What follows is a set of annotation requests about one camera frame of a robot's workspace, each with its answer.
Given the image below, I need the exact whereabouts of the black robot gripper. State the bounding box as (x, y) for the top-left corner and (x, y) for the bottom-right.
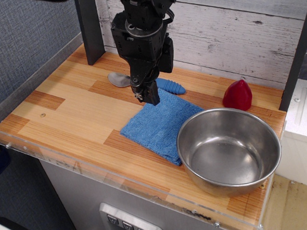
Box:
(111, 10), (174, 106)

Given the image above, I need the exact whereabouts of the stainless steel pot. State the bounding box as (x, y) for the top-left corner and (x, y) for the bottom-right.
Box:
(176, 108), (282, 197)

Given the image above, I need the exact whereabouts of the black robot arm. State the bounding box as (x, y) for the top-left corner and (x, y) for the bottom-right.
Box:
(111, 0), (176, 106)

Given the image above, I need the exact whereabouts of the blue folded cloth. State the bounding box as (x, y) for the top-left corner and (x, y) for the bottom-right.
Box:
(120, 89), (203, 165)

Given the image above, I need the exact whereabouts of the red plastic strawberry toy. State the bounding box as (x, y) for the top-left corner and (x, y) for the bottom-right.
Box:
(222, 79), (252, 110)

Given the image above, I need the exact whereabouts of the silver button control panel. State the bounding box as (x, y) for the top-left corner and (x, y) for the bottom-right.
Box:
(99, 202), (162, 230)

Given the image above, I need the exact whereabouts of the clear acrylic table guard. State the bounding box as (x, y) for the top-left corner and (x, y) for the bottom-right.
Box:
(0, 34), (273, 230)

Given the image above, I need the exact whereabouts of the white box at right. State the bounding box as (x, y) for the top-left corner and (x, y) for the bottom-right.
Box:
(276, 79), (307, 185)

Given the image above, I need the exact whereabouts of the spoon with blue handle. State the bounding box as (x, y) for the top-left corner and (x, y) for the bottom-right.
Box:
(107, 72), (186, 95)

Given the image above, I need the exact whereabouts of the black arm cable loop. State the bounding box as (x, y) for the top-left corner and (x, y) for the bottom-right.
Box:
(162, 9), (177, 26)

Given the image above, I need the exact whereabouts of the dark grey left post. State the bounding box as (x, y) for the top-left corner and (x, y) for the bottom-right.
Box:
(74, 0), (105, 66)

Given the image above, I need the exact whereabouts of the dark grey post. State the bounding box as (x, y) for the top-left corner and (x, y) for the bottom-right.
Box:
(279, 14), (307, 111)
(74, 0), (105, 66)

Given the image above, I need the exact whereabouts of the dark grey right post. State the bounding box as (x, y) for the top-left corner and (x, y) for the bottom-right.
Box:
(279, 14), (307, 111)

